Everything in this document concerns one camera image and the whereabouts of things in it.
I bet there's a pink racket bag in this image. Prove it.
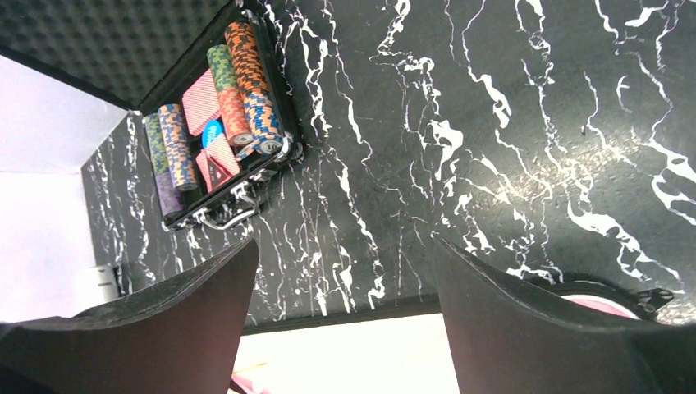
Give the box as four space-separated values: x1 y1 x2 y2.
232 266 681 393

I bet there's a black poker chip case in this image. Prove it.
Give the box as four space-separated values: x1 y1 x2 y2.
0 0 305 232

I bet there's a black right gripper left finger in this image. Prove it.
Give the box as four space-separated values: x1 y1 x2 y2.
1 239 259 393

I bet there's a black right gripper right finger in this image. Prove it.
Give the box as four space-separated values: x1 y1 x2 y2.
433 239 695 393

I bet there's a white shuttlecock tube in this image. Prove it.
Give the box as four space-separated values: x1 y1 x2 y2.
76 265 121 308

